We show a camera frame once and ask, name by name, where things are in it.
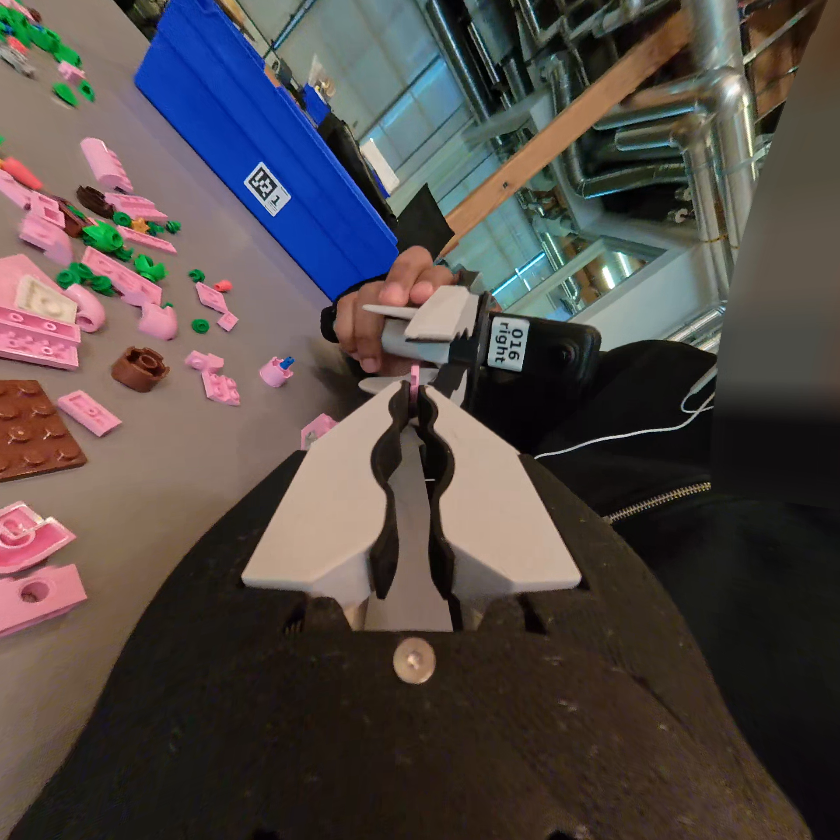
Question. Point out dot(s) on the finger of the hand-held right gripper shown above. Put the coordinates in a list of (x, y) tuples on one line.
[(380, 384), (446, 315)]

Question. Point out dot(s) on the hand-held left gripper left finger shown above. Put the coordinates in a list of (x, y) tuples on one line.
[(315, 525)]

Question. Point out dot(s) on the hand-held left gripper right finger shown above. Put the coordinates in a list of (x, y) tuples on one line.
[(505, 525)]

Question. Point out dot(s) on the pink round toy bolt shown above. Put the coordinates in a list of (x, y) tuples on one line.
[(415, 377)]

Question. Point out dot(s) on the person's right hand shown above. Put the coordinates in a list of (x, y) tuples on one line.
[(358, 331)]

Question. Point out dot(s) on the pink square brick with hole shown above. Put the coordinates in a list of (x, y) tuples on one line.
[(315, 433)]

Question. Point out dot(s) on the black cloth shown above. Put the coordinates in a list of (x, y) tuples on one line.
[(423, 220)]

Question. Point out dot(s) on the pink round brick blue pin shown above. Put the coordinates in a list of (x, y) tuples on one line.
[(272, 374)]

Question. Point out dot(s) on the white sheet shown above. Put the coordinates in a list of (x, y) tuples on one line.
[(377, 167)]

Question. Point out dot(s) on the square code label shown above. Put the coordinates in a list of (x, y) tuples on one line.
[(266, 189)]

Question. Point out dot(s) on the brown round brick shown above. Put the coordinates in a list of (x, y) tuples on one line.
[(139, 371)]

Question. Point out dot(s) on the wooden beam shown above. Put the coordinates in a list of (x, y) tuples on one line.
[(590, 110)]

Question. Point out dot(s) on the brown studded plate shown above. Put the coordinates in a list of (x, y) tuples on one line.
[(33, 426)]

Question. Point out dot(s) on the blue plastic bin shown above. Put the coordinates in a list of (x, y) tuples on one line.
[(216, 98)]

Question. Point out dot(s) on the pile of pink green bricks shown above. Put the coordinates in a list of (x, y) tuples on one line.
[(39, 328)]

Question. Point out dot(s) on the cream square tile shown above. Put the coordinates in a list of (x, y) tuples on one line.
[(43, 298)]

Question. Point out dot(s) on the cluster of silver duct pipes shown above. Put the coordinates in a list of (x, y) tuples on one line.
[(725, 92)]

